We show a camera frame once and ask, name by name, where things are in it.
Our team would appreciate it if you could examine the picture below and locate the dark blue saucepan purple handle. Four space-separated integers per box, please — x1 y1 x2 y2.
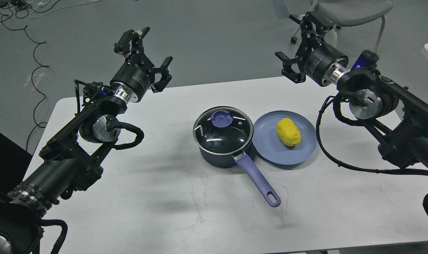
193 106 282 208

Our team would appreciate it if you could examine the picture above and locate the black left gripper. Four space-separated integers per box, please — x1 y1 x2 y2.
110 27 173 103

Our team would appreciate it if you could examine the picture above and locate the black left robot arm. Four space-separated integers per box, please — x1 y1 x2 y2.
0 27 173 254

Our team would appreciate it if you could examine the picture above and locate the white floor cable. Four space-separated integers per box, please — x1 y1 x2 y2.
28 0 103 19

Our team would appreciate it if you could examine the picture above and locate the yellow potato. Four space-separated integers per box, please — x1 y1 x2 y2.
276 118 301 147

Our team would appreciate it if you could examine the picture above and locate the blue plate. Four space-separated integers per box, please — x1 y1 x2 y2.
253 110 318 165

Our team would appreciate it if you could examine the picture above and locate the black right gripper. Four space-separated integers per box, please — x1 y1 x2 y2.
275 11 349 87

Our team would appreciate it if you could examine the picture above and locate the glass lid purple knob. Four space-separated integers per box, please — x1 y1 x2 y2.
193 106 254 156

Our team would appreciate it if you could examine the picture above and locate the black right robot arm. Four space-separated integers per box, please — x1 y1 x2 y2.
275 11 428 234

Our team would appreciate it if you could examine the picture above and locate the grey office chair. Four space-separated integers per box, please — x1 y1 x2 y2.
308 0 393 54

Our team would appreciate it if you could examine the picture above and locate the black box at left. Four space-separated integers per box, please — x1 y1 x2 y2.
0 132 32 194

